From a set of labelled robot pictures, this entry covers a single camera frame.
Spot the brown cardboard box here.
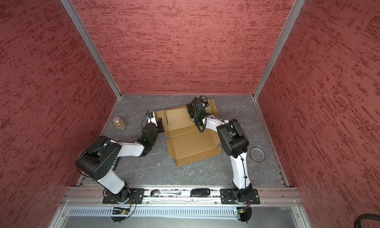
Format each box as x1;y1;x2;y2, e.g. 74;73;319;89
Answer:
155;105;222;167

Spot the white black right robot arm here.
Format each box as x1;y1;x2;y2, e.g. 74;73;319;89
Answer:
186;103;253;203

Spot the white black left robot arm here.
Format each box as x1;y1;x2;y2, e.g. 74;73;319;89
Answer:
75;118;164;204

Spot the glass jar with lid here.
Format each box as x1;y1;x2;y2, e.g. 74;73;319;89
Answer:
112;117;127;132

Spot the black car key fob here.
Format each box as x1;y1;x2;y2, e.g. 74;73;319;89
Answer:
190;188;211;197

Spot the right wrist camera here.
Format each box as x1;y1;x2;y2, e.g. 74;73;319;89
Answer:
192;96;209;110

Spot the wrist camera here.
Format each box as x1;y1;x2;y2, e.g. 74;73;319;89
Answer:
192;96;209;110
145;111;158;126

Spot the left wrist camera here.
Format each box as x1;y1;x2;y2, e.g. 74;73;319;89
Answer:
145;111;158;126

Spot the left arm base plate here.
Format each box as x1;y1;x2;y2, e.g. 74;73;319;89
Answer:
103;188;145;205

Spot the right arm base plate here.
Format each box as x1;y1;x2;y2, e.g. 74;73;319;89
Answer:
220;188;260;205

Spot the aluminium front rail frame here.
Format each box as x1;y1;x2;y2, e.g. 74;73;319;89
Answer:
50;185;311;228

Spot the aluminium corner post right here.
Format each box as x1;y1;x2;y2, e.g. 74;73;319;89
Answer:
252;0;311;99

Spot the aluminium corner post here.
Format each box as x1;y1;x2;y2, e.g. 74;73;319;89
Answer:
54;0;122;99
252;0;311;99

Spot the aluminium corner post left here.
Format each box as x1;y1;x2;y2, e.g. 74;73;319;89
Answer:
54;0;122;99

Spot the black cable bundle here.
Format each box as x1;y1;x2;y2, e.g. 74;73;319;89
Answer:
354;213;380;228

